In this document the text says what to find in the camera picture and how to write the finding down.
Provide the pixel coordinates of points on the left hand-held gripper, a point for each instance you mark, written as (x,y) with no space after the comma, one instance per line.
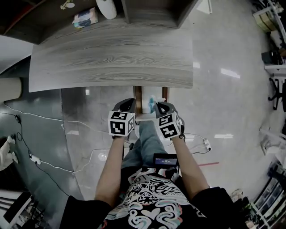
(120,125)

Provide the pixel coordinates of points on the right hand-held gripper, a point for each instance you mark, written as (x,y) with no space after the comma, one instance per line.
(169,125)

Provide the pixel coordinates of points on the teal item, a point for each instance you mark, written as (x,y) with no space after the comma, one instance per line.
(152,102)

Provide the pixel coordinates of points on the person's left forearm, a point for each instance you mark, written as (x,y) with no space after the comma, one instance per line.
(109,170)

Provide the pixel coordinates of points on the person's right forearm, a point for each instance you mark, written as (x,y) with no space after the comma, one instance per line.
(190,170)

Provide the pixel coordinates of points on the clear drawer storage unit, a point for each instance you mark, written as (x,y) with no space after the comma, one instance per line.
(269,196)

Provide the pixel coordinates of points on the blue jeans leg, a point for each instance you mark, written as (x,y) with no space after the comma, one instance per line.
(146,145)

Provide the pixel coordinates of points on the black device with screen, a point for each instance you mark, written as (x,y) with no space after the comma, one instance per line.
(166,160)

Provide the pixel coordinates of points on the white power strip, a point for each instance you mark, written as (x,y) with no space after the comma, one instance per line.
(207,144)

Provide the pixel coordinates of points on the red tape strip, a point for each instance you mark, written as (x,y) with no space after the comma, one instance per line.
(209,163)

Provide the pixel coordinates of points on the black printed shirt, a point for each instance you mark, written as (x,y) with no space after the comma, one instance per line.
(154,201)

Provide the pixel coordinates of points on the white power adapter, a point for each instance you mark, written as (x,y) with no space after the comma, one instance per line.
(35,158)

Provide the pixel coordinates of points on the grey wooden desk shelf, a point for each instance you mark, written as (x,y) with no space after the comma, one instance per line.
(154,21)

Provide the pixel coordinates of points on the black office chair base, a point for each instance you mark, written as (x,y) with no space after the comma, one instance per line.
(277,94)

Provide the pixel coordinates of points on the pastel tissue pack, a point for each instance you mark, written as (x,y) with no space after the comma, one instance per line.
(86,18)

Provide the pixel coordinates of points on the white plastic object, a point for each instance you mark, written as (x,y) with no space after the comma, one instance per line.
(7,152)

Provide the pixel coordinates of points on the beige paper roll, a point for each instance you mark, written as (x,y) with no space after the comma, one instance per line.
(10,88)

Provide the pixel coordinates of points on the white ceramic vase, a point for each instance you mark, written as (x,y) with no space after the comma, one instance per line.
(107,7)

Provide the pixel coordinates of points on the black box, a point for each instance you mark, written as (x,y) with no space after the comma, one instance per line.
(270,57)

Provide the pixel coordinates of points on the white sheet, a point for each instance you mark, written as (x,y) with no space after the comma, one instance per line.
(204,6)

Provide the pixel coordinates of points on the white shelf unit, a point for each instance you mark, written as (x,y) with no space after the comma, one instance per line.
(15,208)

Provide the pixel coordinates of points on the white metal rack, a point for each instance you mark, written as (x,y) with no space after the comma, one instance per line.
(271,15)

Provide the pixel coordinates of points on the white metal frame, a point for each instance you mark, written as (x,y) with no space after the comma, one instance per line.
(271,141)

